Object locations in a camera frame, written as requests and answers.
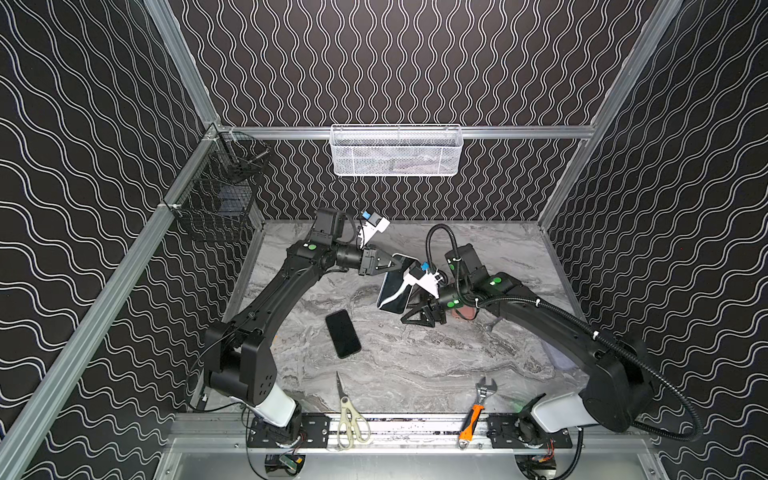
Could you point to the orange handled adjustable wrench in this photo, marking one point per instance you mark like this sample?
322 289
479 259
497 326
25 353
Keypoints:
484 389

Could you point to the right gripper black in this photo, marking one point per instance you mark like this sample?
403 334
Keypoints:
434 305

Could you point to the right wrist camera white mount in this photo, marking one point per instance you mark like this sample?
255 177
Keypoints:
422 275

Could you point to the pink phone case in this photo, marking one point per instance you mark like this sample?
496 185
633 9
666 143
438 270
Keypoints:
465 313

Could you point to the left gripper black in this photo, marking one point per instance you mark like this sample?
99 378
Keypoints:
368 261

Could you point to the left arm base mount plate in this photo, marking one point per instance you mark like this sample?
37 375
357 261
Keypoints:
308 431

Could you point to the black wire basket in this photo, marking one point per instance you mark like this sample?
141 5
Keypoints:
216 207

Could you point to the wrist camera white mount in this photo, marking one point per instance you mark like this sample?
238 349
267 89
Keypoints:
372 223
422 275

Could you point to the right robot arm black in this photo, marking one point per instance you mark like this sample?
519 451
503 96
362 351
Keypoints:
621 383

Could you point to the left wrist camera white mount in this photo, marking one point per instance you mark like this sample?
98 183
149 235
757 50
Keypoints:
372 223

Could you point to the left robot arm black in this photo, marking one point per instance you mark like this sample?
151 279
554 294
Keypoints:
237 358

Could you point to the black smartphone green case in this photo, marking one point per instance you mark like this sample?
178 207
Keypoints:
394 295

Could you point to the black smartphone left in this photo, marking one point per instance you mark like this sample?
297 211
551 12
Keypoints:
343 334

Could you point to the white wire mesh basket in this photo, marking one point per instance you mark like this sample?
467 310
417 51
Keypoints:
391 150

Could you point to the beige handled scissors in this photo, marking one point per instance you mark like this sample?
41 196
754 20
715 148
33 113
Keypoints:
353 427

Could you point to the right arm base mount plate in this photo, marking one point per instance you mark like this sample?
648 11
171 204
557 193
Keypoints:
511 431

